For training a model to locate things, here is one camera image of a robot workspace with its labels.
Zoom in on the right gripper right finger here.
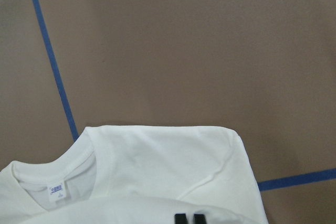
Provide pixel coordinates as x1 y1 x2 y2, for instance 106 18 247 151
193 214 206 224

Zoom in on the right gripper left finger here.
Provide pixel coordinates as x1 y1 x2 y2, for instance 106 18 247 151
175 214 187 224

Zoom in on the white long-sleeve printed shirt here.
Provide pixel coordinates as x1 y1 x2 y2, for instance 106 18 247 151
1 125 268 223

